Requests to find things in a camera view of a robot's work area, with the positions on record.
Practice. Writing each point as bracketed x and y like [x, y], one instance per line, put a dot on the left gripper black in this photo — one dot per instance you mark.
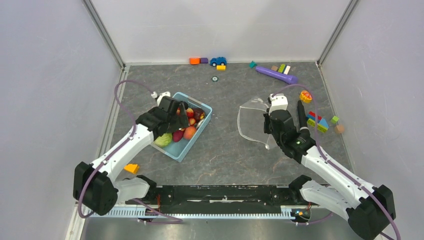
[181, 122]

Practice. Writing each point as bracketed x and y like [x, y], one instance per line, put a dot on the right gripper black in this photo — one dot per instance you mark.
[266, 120]

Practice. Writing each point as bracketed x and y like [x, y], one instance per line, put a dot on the orange peach toy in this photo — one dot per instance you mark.
[189, 132]

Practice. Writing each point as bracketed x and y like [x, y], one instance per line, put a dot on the clear polka dot zip bag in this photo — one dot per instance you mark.
[250, 122]

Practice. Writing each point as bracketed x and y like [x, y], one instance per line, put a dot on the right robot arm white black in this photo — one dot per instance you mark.
[367, 209]

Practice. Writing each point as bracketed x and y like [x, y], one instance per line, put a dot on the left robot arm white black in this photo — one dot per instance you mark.
[96, 185]

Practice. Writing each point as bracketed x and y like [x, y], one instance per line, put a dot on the magenta fruit toy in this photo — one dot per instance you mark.
[177, 136]

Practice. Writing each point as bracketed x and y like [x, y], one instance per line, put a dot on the green cabbage toy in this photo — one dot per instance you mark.
[164, 140]

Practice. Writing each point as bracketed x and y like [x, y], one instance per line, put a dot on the dark red apple toy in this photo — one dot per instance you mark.
[198, 114]

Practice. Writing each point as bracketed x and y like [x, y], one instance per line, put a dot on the light blue plastic basket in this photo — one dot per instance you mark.
[178, 150]

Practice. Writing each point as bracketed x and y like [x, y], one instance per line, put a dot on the yellow butterfly duplo block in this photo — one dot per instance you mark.
[305, 96]

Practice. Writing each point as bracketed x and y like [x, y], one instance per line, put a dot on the multicolour duplo stack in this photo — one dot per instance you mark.
[317, 121]

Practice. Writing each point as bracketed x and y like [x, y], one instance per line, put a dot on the purple toy flashlight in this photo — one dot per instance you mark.
[289, 79]

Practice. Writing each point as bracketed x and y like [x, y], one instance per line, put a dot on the white block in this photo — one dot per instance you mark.
[287, 69]

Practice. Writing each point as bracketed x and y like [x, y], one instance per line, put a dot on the green lego block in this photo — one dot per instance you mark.
[282, 68]

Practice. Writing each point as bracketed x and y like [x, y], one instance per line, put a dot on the small green cube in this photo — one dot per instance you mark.
[334, 119]

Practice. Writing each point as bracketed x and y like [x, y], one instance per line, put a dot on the orange block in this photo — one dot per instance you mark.
[194, 60]

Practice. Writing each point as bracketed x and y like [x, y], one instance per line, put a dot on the tan wooden cube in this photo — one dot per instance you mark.
[339, 129]

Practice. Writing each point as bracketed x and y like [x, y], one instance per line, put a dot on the purple block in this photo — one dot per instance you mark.
[204, 60]

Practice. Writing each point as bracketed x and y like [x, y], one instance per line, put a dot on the teal block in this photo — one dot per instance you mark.
[253, 64]

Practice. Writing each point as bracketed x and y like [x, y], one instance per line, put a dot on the yellow wedge block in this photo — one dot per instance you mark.
[132, 168]

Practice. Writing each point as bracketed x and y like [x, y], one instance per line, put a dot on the blue toy car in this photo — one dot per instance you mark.
[218, 61]

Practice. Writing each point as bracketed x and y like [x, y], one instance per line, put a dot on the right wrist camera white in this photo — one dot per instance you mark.
[277, 102]

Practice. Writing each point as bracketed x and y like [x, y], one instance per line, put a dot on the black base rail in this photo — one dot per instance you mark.
[222, 199]

